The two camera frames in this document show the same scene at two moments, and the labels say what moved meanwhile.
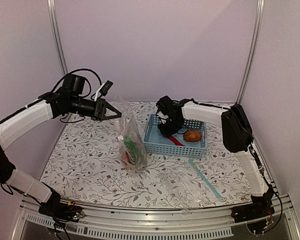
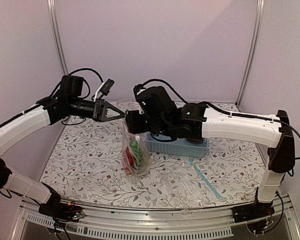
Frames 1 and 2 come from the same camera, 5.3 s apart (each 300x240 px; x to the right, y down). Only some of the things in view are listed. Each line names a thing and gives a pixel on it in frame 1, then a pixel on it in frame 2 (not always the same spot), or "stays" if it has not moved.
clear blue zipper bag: (187, 183) stays
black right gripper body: (172, 127) -> (136, 127)
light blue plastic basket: (193, 135) stays
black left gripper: (101, 106) stays
